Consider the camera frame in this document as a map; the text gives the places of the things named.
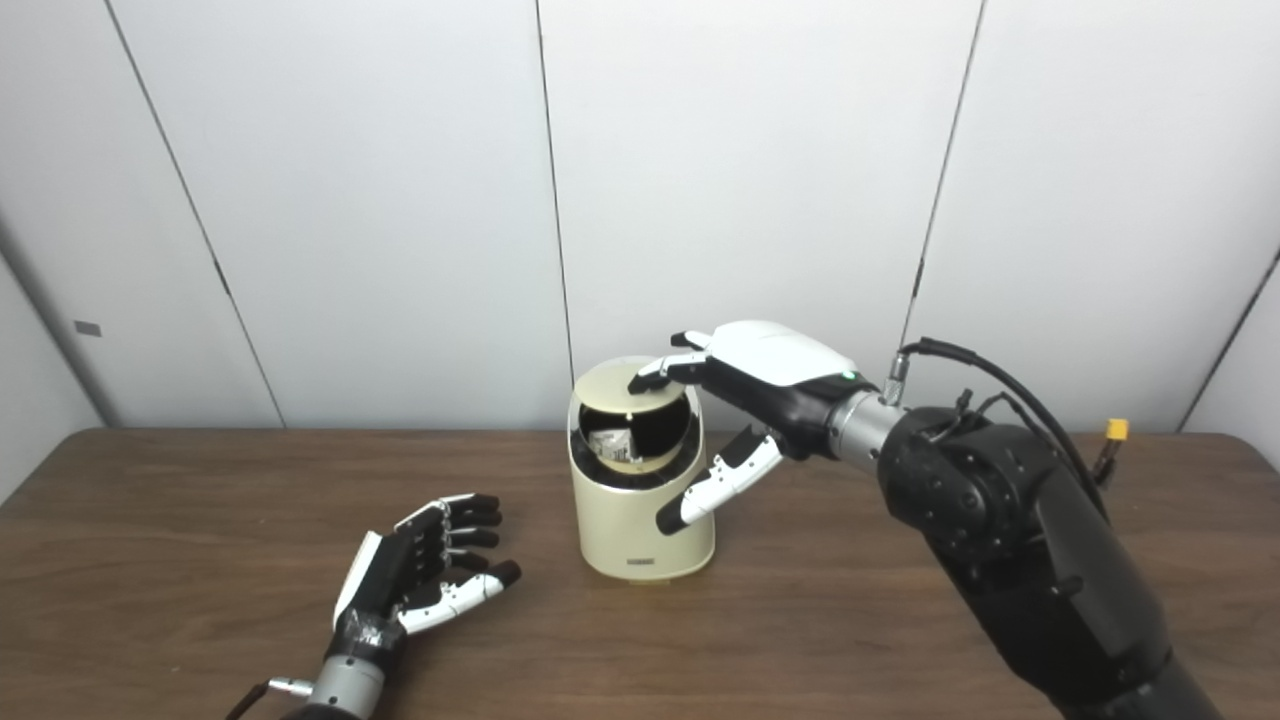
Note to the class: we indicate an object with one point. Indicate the cream round bin lid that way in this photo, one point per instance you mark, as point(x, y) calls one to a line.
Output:
point(620, 390)

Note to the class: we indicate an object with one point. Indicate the white green milk carton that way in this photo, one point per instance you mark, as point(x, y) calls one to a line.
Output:
point(612, 446)

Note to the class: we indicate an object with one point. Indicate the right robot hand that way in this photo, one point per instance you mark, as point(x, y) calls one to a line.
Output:
point(780, 375)

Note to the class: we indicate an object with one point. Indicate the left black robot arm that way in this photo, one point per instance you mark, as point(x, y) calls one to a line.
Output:
point(340, 690)

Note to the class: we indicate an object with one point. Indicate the cream-colored trash bin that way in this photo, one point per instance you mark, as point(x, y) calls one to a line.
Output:
point(630, 520)

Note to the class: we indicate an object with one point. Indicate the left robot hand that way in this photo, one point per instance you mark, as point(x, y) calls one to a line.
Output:
point(390, 590)

